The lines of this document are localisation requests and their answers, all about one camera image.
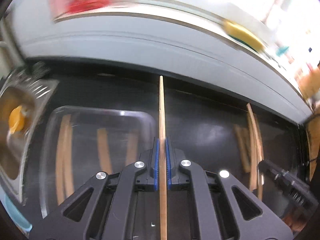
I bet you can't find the pale single chopstick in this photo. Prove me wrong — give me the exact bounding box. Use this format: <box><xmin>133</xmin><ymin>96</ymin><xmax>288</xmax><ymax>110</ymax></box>
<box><xmin>97</xmin><ymin>128</ymin><xmax>112</xmax><ymax>174</ymax></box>

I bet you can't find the wooden chopstick pair stick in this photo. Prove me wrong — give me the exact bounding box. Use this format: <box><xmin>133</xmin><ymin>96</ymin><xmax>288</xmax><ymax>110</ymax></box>
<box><xmin>159</xmin><ymin>76</ymin><xmax>166</xmax><ymax>140</ymax></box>
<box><xmin>159</xmin><ymin>110</ymin><xmax>168</xmax><ymax>239</ymax></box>

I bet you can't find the wooden chopstick in pile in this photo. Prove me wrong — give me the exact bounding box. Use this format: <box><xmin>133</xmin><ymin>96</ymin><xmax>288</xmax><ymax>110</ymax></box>
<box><xmin>125</xmin><ymin>132</ymin><xmax>138</xmax><ymax>166</ymax></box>
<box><xmin>63</xmin><ymin>115</ymin><xmax>74</xmax><ymax>198</ymax></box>

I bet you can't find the teal bowl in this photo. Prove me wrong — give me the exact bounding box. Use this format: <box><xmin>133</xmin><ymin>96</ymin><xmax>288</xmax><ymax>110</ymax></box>
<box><xmin>4</xmin><ymin>194</ymin><xmax>33</xmax><ymax>233</ymax></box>

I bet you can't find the clear plastic container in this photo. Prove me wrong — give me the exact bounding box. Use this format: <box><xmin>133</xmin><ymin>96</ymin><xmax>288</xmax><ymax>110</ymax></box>
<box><xmin>40</xmin><ymin>106</ymin><xmax>157</xmax><ymax>217</ymax></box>

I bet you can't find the wooden spoon left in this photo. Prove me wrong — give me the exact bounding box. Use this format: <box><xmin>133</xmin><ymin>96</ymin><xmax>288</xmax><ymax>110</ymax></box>
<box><xmin>234</xmin><ymin>125</ymin><xmax>251</xmax><ymax>173</ymax></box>

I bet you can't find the orange sink strainer plug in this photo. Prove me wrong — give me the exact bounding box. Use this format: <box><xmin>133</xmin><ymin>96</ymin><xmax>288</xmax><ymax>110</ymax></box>
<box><xmin>8</xmin><ymin>105</ymin><xmax>25</xmax><ymax>134</ymax></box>

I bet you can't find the stainless steel sink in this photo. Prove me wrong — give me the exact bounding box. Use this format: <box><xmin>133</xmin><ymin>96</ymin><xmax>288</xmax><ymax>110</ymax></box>
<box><xmin>1</xmin><ymin>72</ymin><xmax>59</xmax><ymax>203</ymax></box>

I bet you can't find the yellow sponge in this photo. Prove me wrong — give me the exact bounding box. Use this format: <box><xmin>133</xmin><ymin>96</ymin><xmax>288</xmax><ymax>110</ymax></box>
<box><xmin>223</xmin><ymin>21</ymin><xmax>265</xmax><ymax>53</ymax></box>

